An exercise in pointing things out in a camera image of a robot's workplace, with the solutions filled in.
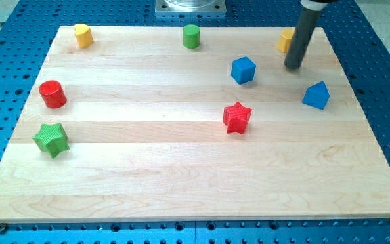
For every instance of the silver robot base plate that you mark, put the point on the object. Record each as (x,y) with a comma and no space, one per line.
(190,7)

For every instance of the red star block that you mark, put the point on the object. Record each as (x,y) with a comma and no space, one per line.
(236,118)

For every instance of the yellow hexagon block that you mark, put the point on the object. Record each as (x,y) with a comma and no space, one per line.
(285,40)

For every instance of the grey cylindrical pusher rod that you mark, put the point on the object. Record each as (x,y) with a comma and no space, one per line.
(303,32)

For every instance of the red cylinder block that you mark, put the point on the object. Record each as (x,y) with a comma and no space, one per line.
(52,94)

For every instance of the green cylinder block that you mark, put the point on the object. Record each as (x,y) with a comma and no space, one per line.
(191,36)

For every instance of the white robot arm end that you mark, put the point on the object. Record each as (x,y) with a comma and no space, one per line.
(316,5)

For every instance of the green star block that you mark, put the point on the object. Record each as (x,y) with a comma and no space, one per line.
(51,139)

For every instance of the light wooden board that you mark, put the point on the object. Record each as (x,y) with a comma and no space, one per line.
(144,120)

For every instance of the yellow heart block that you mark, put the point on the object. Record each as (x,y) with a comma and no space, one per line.
(83,35)

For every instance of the blue cube block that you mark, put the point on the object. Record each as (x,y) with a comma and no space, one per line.
(243,70)

